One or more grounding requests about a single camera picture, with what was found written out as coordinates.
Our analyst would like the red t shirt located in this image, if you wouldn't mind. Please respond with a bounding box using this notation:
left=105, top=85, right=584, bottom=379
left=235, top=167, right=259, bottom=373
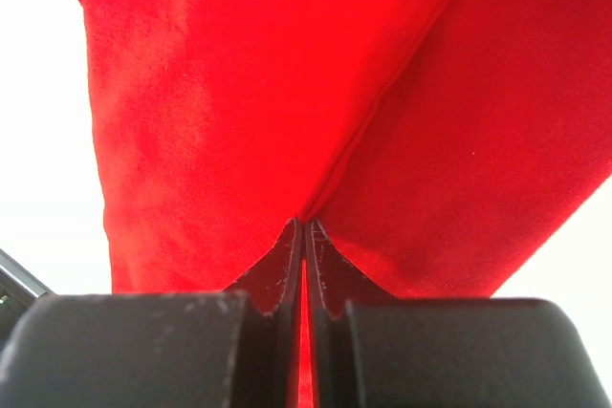
left=78, top=0, right=611, bottom=407

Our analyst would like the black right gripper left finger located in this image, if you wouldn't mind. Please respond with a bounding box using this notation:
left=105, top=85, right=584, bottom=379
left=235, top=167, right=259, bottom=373
left=1, top=220, right=302, bottom=407

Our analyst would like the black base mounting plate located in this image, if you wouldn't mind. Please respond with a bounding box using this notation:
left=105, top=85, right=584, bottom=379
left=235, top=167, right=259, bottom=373
left=0, top=250, right=53, bottom=348

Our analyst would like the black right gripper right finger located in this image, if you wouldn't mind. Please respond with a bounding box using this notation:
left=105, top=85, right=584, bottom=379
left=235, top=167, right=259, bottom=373
left=304, top=221, right=607, bottom=407

